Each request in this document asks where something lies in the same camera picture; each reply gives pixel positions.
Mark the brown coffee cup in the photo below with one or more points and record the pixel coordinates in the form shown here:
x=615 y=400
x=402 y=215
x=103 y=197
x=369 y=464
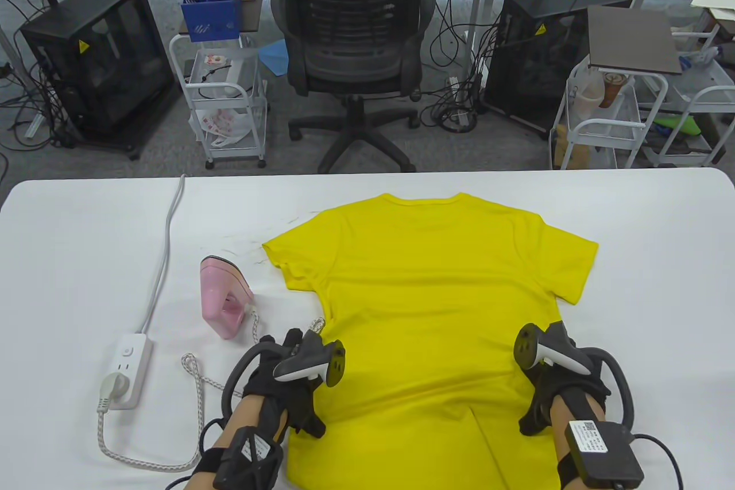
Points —
x=610 y=91

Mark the white table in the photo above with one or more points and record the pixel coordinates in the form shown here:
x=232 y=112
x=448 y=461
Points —
x=86 y=254

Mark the black computer case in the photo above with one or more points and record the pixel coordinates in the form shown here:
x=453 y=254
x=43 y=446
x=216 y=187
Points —
x=534 y=70
x=97 y=65

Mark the dark brown board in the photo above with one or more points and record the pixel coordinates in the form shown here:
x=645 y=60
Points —
x=631 y=36

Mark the white printed plastic bag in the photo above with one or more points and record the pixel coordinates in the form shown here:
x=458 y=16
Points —
x=221 y=122

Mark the person's left hand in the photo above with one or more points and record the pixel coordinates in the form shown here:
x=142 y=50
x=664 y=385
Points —
x=275 y=398

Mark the black wrist sensor box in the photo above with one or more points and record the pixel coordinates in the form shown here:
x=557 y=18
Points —
x=603 y=450

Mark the pink electric iron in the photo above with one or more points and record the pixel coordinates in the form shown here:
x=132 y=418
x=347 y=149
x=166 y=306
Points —
x=215 y=294

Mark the white metal cart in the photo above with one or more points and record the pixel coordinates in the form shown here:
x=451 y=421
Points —
x=597 y=125
x=706 y=93
x=256 y=111

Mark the person's right forearm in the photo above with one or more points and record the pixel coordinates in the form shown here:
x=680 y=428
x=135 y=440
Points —
x=588 y=406

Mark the brown paper bag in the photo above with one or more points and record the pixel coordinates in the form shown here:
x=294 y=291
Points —
x=574 y=154

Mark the translucent plastic jug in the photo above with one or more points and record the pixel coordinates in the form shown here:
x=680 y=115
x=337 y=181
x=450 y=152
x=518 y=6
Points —
x=588 y=99

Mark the yellow t-shirt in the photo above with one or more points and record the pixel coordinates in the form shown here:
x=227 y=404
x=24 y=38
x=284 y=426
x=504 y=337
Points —
x=430 y=283

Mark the person's right hand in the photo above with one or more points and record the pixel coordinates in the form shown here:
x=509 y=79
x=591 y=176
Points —
x=551 y=392

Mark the black mesh office chair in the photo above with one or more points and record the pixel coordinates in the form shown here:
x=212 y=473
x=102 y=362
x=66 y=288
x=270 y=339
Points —
x=356 y=53

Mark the green plastic item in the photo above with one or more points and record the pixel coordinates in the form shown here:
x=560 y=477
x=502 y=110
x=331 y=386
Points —
x=680 y=125

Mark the grey white controller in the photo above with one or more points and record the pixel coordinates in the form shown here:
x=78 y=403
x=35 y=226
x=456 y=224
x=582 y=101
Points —
x=310 y=363
x=551 y=343

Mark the blue cloth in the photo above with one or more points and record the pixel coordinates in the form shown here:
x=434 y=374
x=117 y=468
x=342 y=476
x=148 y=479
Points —
x=273 y=56

